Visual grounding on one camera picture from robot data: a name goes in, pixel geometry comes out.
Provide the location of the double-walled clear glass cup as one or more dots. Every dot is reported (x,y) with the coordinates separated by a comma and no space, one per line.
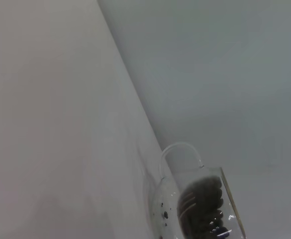
(165,199)

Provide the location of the coffee beans pile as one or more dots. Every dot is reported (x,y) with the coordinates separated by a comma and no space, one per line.
(205,199)

